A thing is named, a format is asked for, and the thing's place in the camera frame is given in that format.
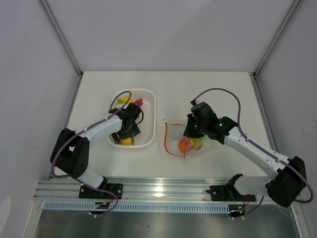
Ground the orange apricot fruit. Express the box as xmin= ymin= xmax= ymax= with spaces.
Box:
xmin=120 ymin=136 xmax=134 ymax=146

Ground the yellow green mango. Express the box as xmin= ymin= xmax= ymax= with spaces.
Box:
xmin=191 ymin=138 xmax=203 ymax=150

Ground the red peach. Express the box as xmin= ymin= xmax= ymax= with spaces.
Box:
xmin=178 ymin=138 xmax=192 ymax=153

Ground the green apple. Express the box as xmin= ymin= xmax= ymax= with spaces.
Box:
xmin=201 ymin=135 xmax=209 ymax=141

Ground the clear zip bag orange zipper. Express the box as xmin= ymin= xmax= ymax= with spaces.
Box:
xmin=163 ymin=119 xmax=217 ymax=159

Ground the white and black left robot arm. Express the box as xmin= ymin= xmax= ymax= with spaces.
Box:
xmin=50 ymin=103 xmax=144 ymax=198

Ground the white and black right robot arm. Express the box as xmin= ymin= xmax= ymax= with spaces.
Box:
xmin=184 ymin=101 xmax=307 ymax=208

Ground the white perforated plastic basket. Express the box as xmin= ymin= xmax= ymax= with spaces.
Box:
xmin=107 ymin=88 xmax=156 ymax=149

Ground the red grape bunch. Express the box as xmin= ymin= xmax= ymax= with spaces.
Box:
xmin=134 ymin=99 xmax=143 ymax=107

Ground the yellow pepper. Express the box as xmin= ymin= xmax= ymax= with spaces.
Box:
xmin=116 ymin=96 xmax=133 ymax=104

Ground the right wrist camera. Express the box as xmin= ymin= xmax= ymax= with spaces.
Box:
xmin=190 ymin=100 xmax=202 ymax=106

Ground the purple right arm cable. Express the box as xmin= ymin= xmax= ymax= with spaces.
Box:
xmin=190 ymin=88 xmax=312 ymax=220

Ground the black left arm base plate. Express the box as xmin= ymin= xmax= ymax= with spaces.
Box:
xmin=78 ymin=180 xmax=123 ymax=200

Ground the aluminium mounting rail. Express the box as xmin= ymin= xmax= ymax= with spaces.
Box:
xmin=33 ymin=177 xmax=228 ymax=203

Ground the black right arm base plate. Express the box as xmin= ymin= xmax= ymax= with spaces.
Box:
xmin=206 ymin=174 xmax=256 ymax=202

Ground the white slotted cable duct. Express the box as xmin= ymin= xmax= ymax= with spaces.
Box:
xmin=43 ymin=200 xmax=230 ymax=214

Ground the left aluminium frame post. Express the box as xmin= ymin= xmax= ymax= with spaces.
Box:
xmin=38 ymin=0 xmax=83 ymax=78

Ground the aluminium frame post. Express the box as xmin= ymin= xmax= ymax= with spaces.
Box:
xmin=253 ymin=0 xmax=304 ymax=80
xmin=38 ymin=0 xmax=83 ymax=78

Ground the right aluminium frame post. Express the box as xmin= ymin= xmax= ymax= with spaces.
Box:
xmin=253 ymin=0 xmax=304 ymax=80

